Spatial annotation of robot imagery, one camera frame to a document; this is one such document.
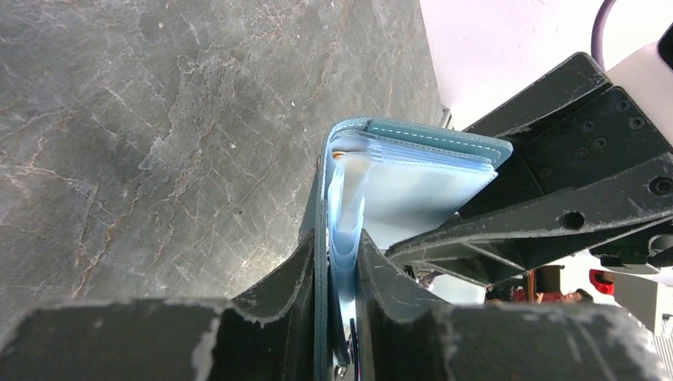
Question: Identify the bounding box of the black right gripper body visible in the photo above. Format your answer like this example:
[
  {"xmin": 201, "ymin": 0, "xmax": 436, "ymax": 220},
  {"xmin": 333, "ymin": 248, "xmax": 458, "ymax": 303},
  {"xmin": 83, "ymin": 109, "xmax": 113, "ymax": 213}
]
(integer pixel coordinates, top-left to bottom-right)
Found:
[{"xmin": 527, "ymin": 87, "xmax": 672, "ymax": 267}]

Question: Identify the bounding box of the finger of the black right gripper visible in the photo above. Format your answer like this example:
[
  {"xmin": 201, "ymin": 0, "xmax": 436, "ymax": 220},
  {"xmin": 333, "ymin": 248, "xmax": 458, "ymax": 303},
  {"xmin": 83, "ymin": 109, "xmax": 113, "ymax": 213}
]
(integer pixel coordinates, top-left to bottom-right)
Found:
[
  {"xmin": 459, "ymin": 52, "xmax": 612, "ymax": 220},
  {"xmin": 386, "ymin": 152, "xmax": 672, "ymax": 286}
]

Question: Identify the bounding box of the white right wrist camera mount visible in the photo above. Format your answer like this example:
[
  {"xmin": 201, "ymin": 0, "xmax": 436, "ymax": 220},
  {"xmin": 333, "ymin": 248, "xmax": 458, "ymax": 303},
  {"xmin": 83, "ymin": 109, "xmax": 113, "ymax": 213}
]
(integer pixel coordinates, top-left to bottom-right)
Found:
[{"xmin": 607, "ymin": 27, "xmax": 672, "ymax": 143}]

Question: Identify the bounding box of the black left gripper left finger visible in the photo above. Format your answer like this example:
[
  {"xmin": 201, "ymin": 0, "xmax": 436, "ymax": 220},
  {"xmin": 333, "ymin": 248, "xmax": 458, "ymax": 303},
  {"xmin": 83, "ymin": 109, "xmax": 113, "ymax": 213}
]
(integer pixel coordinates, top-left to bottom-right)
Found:
[{"xmin": 1, "ymin": 235, "xmax": 314, "ymax": 380}]

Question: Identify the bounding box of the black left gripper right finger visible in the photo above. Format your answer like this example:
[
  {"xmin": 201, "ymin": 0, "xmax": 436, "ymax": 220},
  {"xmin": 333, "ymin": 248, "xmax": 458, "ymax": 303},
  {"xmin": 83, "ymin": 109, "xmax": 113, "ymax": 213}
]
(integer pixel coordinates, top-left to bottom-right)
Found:
[{"xmin": 357, "ymin": 232, "xmax": 668, "ymax": 380}]

